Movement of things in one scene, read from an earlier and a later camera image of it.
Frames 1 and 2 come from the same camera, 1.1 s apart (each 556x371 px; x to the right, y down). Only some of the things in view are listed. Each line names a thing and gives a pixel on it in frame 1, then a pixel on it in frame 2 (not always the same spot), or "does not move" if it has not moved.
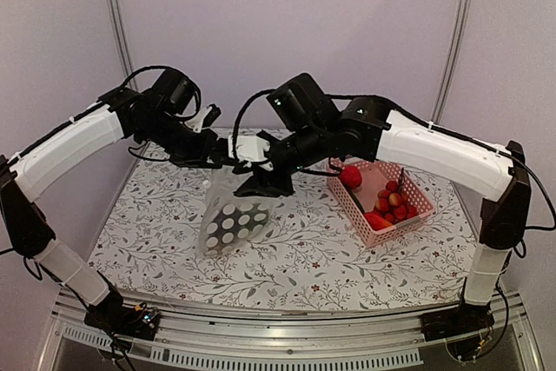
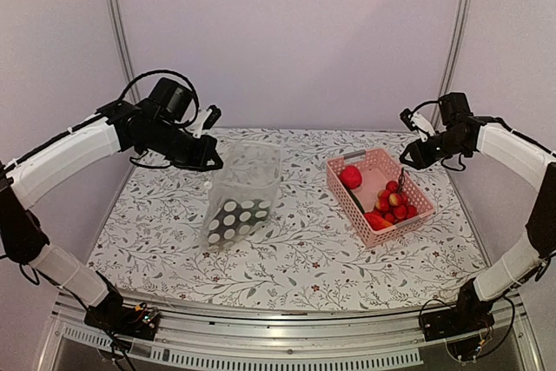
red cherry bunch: x=392 y=203 does not move
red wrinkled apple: x=351 y=176 does not move
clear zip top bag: x=229 y=221 does not move
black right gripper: x=264 y=183 -> x=413 y=149
